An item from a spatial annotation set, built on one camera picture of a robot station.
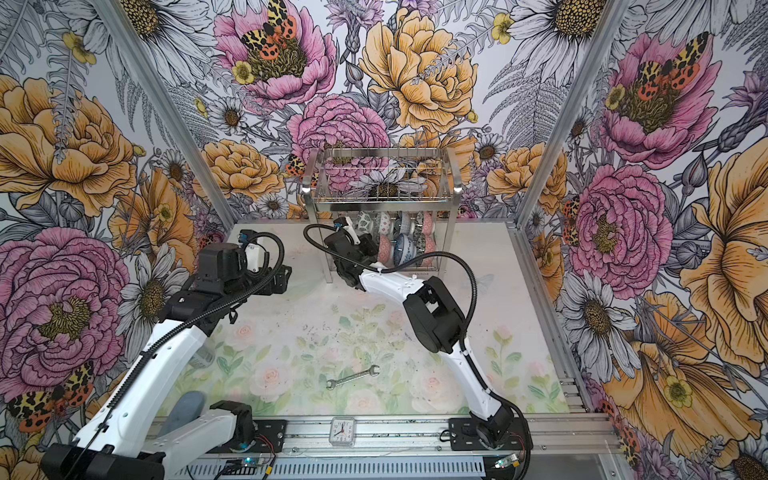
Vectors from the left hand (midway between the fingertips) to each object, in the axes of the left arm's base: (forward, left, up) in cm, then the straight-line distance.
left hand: (272, 279), depth 77 cm
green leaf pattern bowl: (+31, -21, -11) cm, 39 cm away
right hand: (+20, -24, -9) cm, 33 cm away
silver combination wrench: (-19, -14, -23) cm, 32 cm away
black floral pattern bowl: (+19, -28, -11) cm, 36 cm away
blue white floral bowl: (+18, -35, -11) cm, 41 cm away
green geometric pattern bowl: (+30, -27, -11) cm, 42 cm away
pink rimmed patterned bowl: (+29, -43, -12) cm, 54 cm away
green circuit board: (-36, +4, -23) cm, 43 cm away
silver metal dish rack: (+48, -38, -14) cm, 63 cm away
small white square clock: (-30, -18, -21) cm, 41 cm away
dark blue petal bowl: (+30, -34, -11) cm, 47 cm away
